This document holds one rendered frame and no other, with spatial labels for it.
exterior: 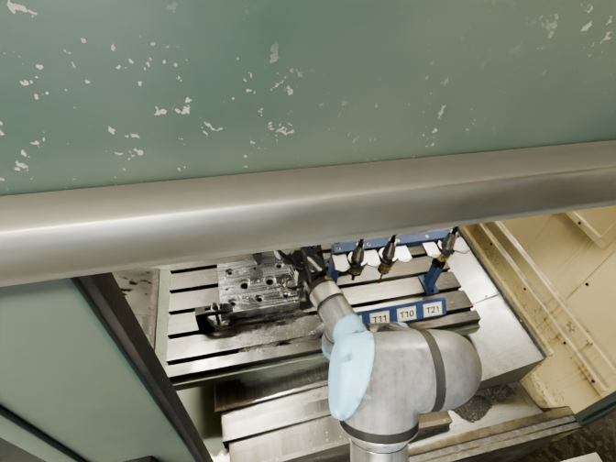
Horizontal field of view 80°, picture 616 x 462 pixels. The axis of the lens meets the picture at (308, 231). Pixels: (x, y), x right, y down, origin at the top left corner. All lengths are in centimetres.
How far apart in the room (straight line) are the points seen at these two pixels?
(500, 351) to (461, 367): 116
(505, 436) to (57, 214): 152
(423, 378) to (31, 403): 44
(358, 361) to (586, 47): 42
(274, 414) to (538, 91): 137
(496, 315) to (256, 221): 165
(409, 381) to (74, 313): 41
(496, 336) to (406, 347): 122
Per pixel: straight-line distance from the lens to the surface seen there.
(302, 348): 140
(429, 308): 154
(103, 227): 20
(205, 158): 20
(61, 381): 40
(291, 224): 20
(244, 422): 151
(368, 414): 56
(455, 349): 58
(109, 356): 36
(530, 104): 26
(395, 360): 55
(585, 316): 156
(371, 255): 127
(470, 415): 173
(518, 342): 176
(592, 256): 149
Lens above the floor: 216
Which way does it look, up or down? 46 degrees down
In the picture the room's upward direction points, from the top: 4 degrees clockwise
